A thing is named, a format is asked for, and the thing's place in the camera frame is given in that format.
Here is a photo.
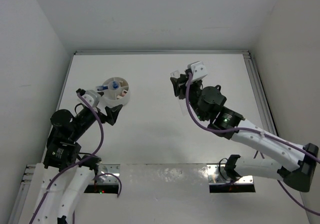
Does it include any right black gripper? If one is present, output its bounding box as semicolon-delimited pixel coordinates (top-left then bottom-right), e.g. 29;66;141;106
171;73;206;122

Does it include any clear plastic ruler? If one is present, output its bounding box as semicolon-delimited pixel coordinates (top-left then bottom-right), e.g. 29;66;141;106
170;70;188;116

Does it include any small blue-capped glue bottle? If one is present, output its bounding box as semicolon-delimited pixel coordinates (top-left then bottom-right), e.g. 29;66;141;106
108;81;120;91

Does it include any clear blue pen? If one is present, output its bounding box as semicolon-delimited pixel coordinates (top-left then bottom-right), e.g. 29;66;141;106
96;85;108;91

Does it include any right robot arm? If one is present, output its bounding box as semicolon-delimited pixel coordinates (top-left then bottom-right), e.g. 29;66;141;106
170;69;320;193

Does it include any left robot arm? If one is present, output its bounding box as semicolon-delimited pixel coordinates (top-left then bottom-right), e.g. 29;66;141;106
29;105;123;224

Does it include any white round compartment organizer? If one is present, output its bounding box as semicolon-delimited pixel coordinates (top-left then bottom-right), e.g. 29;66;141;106
103;77;131;107

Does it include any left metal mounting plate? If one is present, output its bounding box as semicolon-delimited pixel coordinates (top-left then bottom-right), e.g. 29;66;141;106
84;164;120;195

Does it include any metal mounting plate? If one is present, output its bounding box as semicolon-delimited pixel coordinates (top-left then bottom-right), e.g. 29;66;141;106
84;164;120;195
207;163;256;194

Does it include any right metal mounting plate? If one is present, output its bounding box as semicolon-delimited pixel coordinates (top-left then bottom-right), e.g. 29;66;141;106
207;163;256;194

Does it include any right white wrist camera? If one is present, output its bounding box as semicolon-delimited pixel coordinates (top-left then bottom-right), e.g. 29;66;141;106
187;61;208;82

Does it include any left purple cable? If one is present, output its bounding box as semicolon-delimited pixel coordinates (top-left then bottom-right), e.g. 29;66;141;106
28;89;123;224

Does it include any purple cable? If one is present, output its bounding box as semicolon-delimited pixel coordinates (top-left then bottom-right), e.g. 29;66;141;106
184;71;320;217
28;89;123;224

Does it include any aluminium frame rail right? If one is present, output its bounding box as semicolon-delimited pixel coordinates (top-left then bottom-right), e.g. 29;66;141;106
243;51;279;136

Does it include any aluminium frame rail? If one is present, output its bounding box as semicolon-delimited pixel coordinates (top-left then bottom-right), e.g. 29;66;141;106
243;51;279;136
8;165;36;224

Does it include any aluminium frame rail left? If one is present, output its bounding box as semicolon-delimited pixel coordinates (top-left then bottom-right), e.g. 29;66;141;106
8;165;36;224

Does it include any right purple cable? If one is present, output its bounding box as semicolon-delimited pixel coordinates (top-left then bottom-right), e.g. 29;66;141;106
184;71;320;217

